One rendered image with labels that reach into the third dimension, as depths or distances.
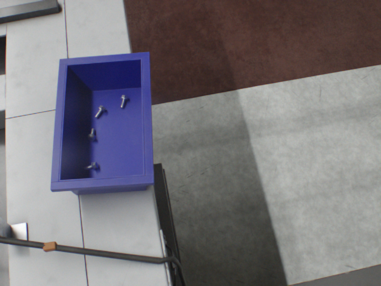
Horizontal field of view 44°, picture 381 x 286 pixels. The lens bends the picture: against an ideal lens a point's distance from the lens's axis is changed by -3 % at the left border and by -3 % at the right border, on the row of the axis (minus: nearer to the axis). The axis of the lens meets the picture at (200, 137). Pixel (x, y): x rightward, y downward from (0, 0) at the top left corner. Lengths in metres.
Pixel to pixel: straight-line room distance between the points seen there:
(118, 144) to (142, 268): 0.21
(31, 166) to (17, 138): 0.06
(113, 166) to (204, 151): 0.95
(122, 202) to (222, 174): 0.94
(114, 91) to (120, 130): 0.08
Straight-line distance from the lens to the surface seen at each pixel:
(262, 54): 1.96
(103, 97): 0.87
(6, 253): 0.88
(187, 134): 1.76
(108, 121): 0.84
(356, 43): 2.08
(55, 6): 1.00
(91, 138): 0.82
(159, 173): 1.24
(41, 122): 0.88
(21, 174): 0.84
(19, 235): 0.80
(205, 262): 1.60
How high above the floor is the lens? 1.56
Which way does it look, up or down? 63 degrees down
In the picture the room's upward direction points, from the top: 1 degrees counter-clockwise
